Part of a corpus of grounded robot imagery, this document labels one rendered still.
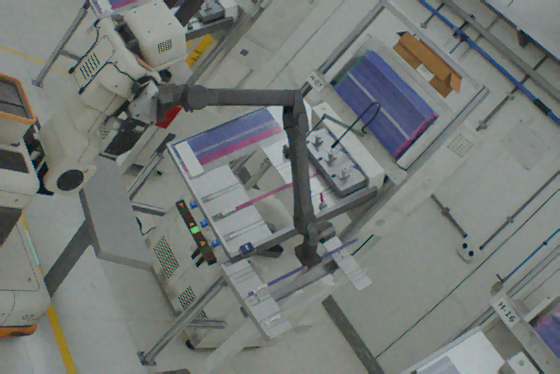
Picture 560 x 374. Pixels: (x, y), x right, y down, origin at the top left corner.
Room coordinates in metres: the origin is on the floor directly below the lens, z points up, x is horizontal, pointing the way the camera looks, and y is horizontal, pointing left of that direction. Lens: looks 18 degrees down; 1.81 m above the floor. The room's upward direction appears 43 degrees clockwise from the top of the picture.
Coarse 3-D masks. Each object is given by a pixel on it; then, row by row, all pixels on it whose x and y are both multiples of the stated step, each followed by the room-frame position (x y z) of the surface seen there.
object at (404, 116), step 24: (360, 72) 2.78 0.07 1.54; (384, 72) 2.73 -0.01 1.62; (360, 96) 2.73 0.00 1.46; (384, 96) 2.68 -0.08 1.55; (408, 96) 2.62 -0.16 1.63; (384, 120) 2.63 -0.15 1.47; (408, 120) 2.58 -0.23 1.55; (432, 120) 2.58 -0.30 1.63; (384, 144) 2.58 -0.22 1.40; (408, 144) 2.55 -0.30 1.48
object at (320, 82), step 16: (400, 16) 2.89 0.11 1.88; (416, 32) 2.81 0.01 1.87; (368, 48) 2.91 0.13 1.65; (384, 48) 2.96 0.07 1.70; (432, 48) 2.74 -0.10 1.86; (352, 64) 2.90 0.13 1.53; (448, 64) 2.68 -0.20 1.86; (320, 80) 2.90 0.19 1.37; (336, 80) 2.90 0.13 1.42; (352, 112) 2.71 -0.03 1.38; (448, 112) 2.50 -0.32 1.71; (432, 128) 2.50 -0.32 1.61; (160, 144) 2.57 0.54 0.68; (416, 144) 2.50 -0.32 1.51; (400, 160) 2.50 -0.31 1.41; (144, 208) 2.67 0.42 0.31; (160, 208) 2.78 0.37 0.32; (272, 224) 2.83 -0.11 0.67; (272, 256) 2.62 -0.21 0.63; (208, 320) 2.29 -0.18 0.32; (224, 320) 2.38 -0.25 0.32
